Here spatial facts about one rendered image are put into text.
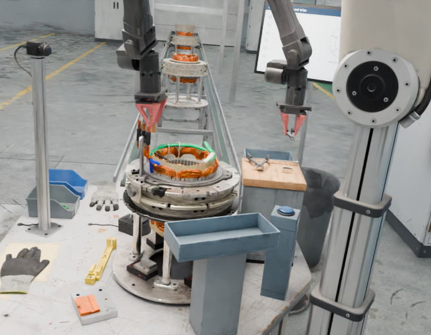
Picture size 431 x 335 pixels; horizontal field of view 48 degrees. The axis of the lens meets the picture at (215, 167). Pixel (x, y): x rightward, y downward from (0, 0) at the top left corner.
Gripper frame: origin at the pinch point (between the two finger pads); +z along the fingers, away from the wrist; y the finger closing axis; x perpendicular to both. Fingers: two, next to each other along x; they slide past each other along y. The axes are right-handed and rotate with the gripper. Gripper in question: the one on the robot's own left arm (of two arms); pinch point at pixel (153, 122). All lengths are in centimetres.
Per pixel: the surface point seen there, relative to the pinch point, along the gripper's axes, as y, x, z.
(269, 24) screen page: -105, 21, -17
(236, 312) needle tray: 31, 30, 37
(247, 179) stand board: -4.5, 27.1, 17.2
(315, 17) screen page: -102, 41, -21
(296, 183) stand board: -7.2, 41.2, 18.4
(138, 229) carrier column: 8.2, -3.4, 30.9
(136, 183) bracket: 19.6, 1.7, 10.5
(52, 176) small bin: -35, -57, 37
